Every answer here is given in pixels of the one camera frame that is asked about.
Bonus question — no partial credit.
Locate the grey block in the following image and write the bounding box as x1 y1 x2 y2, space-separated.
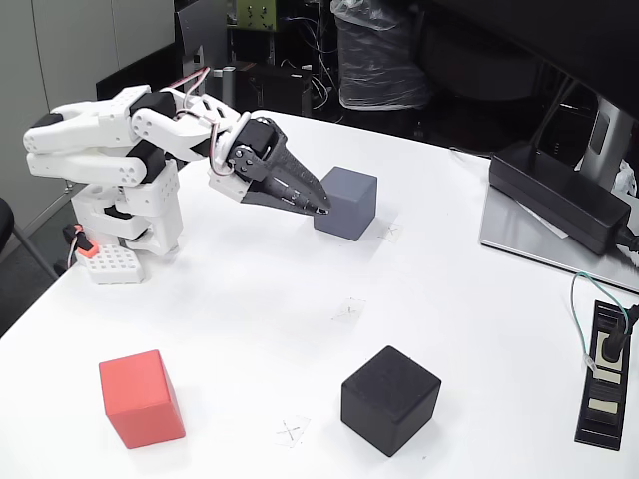
313 166 379 243

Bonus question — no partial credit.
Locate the black block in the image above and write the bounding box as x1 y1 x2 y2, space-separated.
340 344 443 458

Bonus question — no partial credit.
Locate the black computer case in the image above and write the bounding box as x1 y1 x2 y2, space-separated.
234 62 314 119

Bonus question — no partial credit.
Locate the white perforated table clamp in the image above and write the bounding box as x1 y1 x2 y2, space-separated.
82 242 147 286

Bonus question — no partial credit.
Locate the plastic wrapped black bin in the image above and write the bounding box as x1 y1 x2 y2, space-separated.
330 0 433 111

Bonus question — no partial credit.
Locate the orange connector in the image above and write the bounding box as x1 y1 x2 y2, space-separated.
62 224 99 258

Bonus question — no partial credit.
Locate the green box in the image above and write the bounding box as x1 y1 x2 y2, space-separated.
235 0 277 32

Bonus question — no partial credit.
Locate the black chair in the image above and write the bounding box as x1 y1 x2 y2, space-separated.
0 197 61 280

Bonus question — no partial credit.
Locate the silver monitor stand base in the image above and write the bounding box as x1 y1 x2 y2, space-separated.
479 187 639 294

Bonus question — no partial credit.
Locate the red block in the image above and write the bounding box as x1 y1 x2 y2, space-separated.
98 348 187 450

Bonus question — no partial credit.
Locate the black power adapter brick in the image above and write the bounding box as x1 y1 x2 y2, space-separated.
487 140 633 256

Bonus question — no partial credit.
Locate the black monitor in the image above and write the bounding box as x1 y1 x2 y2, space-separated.
423 0 639 121

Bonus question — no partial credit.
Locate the silver monitor stand column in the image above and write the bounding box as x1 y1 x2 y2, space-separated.
573 94 638 194

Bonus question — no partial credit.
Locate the white plastic bag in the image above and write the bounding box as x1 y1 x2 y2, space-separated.
613 159 639 199

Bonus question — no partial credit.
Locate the black plug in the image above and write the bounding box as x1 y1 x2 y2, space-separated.
598 303 639 363

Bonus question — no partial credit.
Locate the black power strip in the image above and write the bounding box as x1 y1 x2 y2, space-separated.
573 298 631 452

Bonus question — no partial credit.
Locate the silver post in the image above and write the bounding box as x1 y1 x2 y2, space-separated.
213 66 236 109

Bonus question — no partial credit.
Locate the red white servo cable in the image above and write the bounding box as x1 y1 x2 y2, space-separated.
167 66 251 176

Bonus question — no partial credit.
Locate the green cable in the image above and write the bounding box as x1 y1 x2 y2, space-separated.
568 271 630 370

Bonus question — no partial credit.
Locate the black power cord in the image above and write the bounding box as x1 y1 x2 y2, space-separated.
614 225 639 260

